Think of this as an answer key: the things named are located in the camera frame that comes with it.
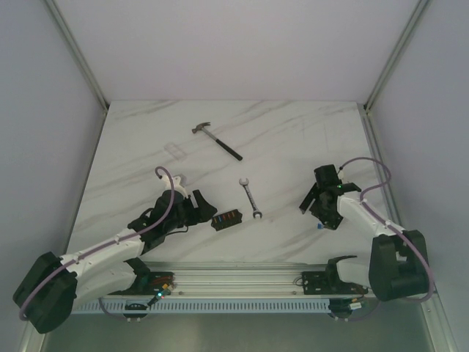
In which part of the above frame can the black fuse box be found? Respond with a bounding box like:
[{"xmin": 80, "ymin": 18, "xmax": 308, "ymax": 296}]
[{"xmin": 210, "ymin": 209, "xmax": 243, "ymax": 232}]

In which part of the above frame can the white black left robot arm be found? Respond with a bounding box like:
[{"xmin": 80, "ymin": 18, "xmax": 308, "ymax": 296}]
[{"xmin": 12, "ymin": 175, "xmax": 218, "ymax": 334}]

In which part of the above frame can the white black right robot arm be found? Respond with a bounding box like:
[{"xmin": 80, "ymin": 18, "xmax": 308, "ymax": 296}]
[{"xmin": 300, "ymin": 164, "xmax": 435, "ymax": 301}]

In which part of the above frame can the clear plastic fuse box cover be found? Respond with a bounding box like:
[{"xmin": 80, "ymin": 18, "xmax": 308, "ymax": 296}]
[{"xmin": 163, "ymin": 142, "xmax": 187, "ymax": 161}]

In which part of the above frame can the small chrome combination wrench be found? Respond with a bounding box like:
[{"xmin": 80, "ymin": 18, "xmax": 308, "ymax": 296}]
[{"xmin": 239, "ymin": 179, "xmax": 262, "ymax": 219}]

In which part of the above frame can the claw hammer black handle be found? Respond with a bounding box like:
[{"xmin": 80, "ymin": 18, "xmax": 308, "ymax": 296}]
[{"xmin": 191, "ymin": 122, "xmax": 243, "ymax": 161}]

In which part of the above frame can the aluminium front rail base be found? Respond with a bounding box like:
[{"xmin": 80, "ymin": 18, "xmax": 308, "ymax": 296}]
[{"xmin": 92, "ymin": 263, "xmax": 374, "ymax": 299}]

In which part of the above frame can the white slotted cable duct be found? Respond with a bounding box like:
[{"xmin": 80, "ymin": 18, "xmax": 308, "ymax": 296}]
[{"xmin": 73, "ymin": 297, "xmax": 330, "ymax": 315}]

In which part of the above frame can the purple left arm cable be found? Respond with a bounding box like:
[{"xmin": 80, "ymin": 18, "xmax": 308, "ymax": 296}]
[{"xmin": 18, "ymin": 166, "xmax": 175, "ymax": 322}]

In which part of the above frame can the aluminium frame rail right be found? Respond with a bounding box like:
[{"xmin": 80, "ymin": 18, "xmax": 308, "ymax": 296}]
[{"xmin": 363, "ymin": 0, "xmax": 432, "ymax": 114}]

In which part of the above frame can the aluminium frame post left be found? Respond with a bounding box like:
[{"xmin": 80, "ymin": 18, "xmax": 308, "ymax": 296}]
[{"xmin": 42, "ymin": 0, "xmax": 110, "ymax": 112}]

